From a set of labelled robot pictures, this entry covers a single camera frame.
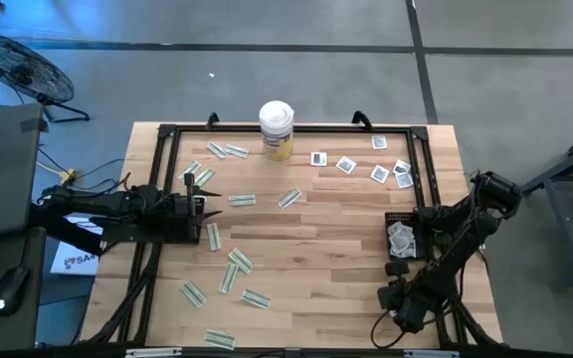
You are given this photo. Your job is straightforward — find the black perforated plastic tray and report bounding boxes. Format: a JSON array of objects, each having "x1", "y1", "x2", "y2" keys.
[
  {"x1": 170, "y1": 196, "x2": 209, "y2": 245},
  {"x1": 383, "y1": 211, "x2": 425, "y2": 262}
]

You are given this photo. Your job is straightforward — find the white printed paper sheet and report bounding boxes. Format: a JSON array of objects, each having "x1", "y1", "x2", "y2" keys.
[{"x1": 50, "y1": 214, "x2": 104, "y2": 277}]

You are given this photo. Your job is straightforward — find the black computer mouse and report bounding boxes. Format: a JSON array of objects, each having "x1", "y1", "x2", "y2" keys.
[{"x1": 0, "y1": 266, "x2": 32, "y2": 318}]

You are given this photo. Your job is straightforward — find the grey tape piece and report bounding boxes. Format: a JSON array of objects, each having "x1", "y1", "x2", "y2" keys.
[{"x1": 20, "y1": 117, "x2": 50, "y2": 134}]

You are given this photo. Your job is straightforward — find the dark grey desk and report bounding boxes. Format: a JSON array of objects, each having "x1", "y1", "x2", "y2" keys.
[{"x1": 0, "y1": 227, "x2": 48, "y2": 353}]

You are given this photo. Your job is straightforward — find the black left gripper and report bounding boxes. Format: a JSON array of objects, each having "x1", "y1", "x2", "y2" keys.
[{"x1": 166, "y1": 173, "x2": 225, "y2": 241}]

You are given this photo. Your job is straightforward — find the green white bandage strip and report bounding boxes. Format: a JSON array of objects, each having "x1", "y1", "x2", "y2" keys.
[
  {"x1": 224, "y1": 143, "x2": 251, "y2": 160},
  {"x1": 218, "y1": 262, "x2": 241, "y2": 294},
  {"x1": 277, "y1": 187, "x2": 304, "y2": 210},
  {"x1": 205, "y1": 221, "x2": 223, "y2": 253},
  {"x1": 194, "y1": 166, "x2": 217, "y2": 189},
  {"x1": 227, "y1": 247, "x2": 256, "y2": 275},
  {"x1": 177, "y1": 159, "x2": 203, "y2": 183},
  {"x1": 240, "y1": 288, "x2": 273, "y2": 311},
  {"x1": 206, "y1": 141, "x2": 230, "y2": 160},
  {"x1": 204, "y1": 328, "x2": 237, "y2": 351},
  {"x1": 179, "y1": 278, "x2": 208, "y2": 308},
  {"x1": 227, "y1": 193, "x2": 258, "y2": 208}
]

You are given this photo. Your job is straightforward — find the white edge strip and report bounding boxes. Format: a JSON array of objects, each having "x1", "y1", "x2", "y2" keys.
[
  {"x1": 124, "y1": 347, "x2": 183, "y2": 358},
  {"x1": 403, "y1": 349, "x2": 461, "y2": 358}
]

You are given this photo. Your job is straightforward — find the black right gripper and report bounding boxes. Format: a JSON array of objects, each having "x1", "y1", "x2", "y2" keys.
[{"x1": 377, "y1": 261, "x2": 432, "y2": 334}]

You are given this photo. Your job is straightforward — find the black metal table frame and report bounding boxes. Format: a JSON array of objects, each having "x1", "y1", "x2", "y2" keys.
[{"x1": 81, "y1": 122, "x2": 502, "y2": 349}]

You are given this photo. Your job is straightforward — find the black desk support bar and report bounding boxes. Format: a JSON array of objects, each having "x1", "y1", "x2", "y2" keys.
[{"x1": 28, "y1": 202, "x2": 104, "y2": 258}]

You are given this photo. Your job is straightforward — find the white lid yellow wipes canister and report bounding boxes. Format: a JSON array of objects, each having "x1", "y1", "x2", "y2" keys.
[{"x1": 259, "y1": 99, "x2": 295, "y2": 162}]

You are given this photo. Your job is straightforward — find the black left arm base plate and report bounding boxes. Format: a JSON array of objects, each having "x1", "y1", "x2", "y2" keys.
[{"x1": 89, "y1": 214, "x2": 178, "y2": 245}]

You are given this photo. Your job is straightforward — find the black floor fan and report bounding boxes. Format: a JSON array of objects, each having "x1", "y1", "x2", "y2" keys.
[{"x1": 0, "y1": 32, "x2": 92, "y2": 124}]

